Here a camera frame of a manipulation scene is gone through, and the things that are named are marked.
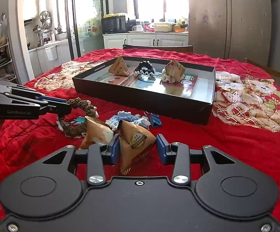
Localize teal binder clip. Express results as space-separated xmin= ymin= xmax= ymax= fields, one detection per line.
xmin=64 ymin=116 xmax=86 ymax=127

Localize white kitchen cabinet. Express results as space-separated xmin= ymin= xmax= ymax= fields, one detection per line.
xmin=102 ymin=32 xmax=189 ymax=51

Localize white hanging bin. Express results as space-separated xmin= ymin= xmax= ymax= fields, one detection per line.
xmin=44 ymin=46 xmax=58 ymax=61

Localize black microwave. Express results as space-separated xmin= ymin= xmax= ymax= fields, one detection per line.
xmin=102 ymin=16 xmax=126 ymax=34

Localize black framed glass door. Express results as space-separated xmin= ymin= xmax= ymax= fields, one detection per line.
xmin=65 ymin=0 xmax=82 ymax=58

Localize grey refrigerator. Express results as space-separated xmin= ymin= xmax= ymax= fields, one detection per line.
xmin=188 ymin=0 xmax=272 ymax=64

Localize black cardboard box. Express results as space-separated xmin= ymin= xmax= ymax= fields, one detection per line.
xmin=72 ymin=56 xmax=216 ymax=125

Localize dark blue binder clip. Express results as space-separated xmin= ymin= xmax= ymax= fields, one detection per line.
xmin=149 ymin=112 xmax=162 ymax=127

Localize brown triangular packet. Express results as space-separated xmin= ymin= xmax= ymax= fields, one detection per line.
xmin=118 ymin=119 xmax=156 ymax=176
xmin=108 ymin=56 xmax=130 ymax=76
xmin=79 ymin=116 xmax=114 ymax=150
xmin=165 ymin=58 xmax=186 ymax=81

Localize light blue crochet scrunchie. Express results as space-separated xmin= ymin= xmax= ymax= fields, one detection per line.
xmin=105 ymin=111 xmax=150 ymax=132

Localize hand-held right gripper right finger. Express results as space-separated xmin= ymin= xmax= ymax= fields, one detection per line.
xmin=156 ymin=133 xmax=236 ymax=185

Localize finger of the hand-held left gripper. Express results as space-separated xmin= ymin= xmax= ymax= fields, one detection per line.
xmin=40 ymin=101 xmax=72 ymax=116
xmin=8 ymin=84 xmax=68 ymax=103

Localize metal storage rack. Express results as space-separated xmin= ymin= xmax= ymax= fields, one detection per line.
xmin=0 ymin=39 xmax=17 ymax=83

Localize cream crochet scrunchie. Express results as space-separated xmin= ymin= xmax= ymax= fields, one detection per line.
xmin=161 ymin=69 xmax=185 ymax=83

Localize red printed blanket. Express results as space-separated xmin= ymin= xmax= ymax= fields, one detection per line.
xmin=0 ymin=48 xmax=280 ymax=220

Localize steel bowls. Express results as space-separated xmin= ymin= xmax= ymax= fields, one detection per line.
xmin=39 ymin=10 xmax=55 ymax=29

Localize black crochet scrunchie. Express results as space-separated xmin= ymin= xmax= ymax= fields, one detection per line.
xmin=133 ymin=61 xmax=156 ymax=79

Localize brown crochet scrunchie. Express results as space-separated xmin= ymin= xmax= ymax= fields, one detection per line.
xmin=56 ymin=97 xmax=99 ymax=139

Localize cream food container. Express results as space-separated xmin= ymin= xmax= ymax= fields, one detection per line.
xmin=154 ymin=22 xmax=174 ymax=32

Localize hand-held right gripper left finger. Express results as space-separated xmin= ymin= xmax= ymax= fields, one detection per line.
xmin=42 ymin=133 xmax=120 ymax=185

